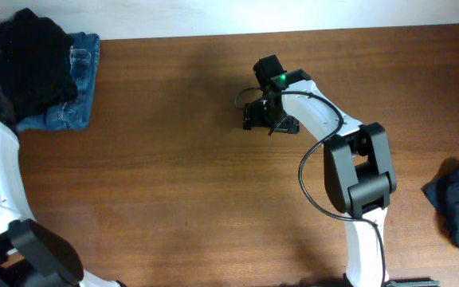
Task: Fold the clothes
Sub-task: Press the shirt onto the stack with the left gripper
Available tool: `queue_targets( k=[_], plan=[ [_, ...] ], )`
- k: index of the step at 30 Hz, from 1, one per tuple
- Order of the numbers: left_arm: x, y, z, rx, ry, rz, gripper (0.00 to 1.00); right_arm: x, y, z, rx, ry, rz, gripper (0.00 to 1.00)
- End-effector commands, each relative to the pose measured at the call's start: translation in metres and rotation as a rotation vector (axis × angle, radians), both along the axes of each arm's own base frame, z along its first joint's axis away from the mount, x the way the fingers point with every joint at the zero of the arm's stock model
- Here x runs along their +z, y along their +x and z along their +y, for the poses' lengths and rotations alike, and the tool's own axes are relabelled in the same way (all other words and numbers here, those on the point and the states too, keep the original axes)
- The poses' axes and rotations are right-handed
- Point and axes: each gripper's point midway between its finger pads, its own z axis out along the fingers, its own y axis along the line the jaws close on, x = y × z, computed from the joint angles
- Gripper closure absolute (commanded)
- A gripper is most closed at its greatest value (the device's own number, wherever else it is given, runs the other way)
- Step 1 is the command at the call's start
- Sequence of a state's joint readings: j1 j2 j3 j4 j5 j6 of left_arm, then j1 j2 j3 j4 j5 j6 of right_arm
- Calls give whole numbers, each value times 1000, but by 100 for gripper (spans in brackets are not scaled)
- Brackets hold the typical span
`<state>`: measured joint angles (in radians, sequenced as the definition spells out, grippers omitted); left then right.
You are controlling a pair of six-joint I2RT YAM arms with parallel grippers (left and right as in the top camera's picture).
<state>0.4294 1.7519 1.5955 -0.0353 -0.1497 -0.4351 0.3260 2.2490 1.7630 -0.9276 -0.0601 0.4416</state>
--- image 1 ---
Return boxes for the black t-shirt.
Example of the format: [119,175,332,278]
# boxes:
[0,8,78,124]

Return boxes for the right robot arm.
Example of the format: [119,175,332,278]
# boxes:
[242,55,439,286]

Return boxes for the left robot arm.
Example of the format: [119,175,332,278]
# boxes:
[0,121,122,287]

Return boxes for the folded blue denim jeans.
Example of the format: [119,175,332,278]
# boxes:
[17,32,100,132]

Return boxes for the right black cable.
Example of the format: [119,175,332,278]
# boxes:
[233,86,388,287]

